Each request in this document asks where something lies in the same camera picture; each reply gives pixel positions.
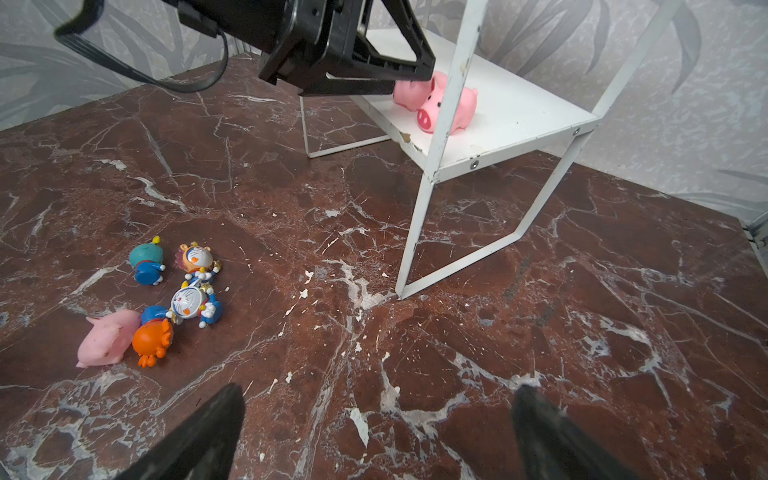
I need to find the pink pig toy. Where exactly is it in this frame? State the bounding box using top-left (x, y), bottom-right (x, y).
top-left (76, 309), bottom-right (141, 368)
top-left (416, 75), bottom-right (478, 135)
top-left (393, 71), bottom-right (448, 112)

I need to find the orange hooded Doraemon figure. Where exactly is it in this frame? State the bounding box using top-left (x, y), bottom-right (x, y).
top-left (132, 305), bottom-right (174, 368)

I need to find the white hooded Doraemon figure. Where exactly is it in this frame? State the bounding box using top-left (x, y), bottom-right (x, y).
top-left (165, 284), bottom-right (223, 329)

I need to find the white two-tier shelf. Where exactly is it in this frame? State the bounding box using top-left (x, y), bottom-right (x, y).
top-left (306, 1), bottom-right (682, 299)

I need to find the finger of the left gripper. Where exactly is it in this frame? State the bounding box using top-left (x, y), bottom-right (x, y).
top-left (382, 0), bottom-right (436, 66)
top-left (299, 49), bottom-right (436, 96)

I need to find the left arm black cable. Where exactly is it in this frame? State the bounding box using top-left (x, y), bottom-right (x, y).
top-left (53, 0), bottom-right (230, 95)

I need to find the aluminium enclosure frame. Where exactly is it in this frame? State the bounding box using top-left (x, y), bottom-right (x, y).
top-left (742, 211), bottom-right (768, 275)

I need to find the teal hooded Doraemon figure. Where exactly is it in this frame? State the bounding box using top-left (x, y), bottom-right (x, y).
top-left (129, 236), bottom-right (166, 286)

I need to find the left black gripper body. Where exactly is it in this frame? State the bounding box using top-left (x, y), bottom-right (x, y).
top-left (167, 1), bottom-right (372, 96)

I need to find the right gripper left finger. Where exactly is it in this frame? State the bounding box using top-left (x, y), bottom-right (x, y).
top-left (118, 383), bottom-right (245, 479)

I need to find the lion mane Doraemon figure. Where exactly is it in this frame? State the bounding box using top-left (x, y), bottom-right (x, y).
top-left (175, 242), bottom-right (222, 284)

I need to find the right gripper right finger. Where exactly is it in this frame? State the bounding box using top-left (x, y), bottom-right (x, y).
top-left (511, 385), bottom-right (638, 480)

